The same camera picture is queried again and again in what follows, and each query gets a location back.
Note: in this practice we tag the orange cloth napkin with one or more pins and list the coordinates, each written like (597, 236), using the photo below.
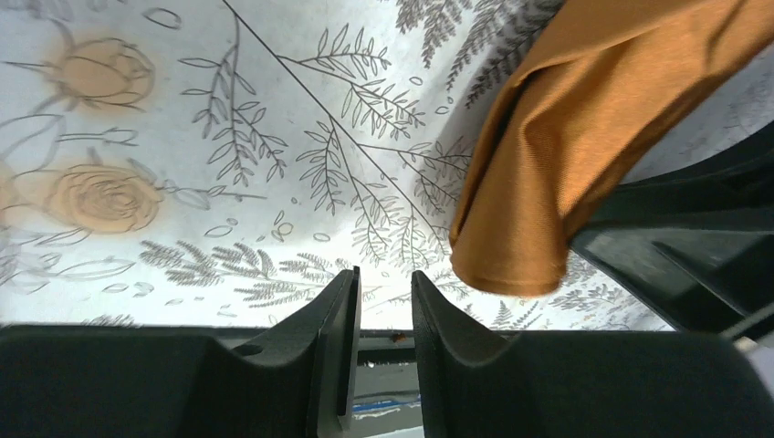
(604, 82)

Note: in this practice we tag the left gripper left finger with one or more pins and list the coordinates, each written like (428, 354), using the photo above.
(292, 380)

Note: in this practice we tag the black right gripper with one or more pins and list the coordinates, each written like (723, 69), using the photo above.
(695, 245)

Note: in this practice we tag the floral tablecloth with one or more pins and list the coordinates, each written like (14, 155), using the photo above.
(216, 163)

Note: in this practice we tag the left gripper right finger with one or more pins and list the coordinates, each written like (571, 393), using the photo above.
(473, 382)

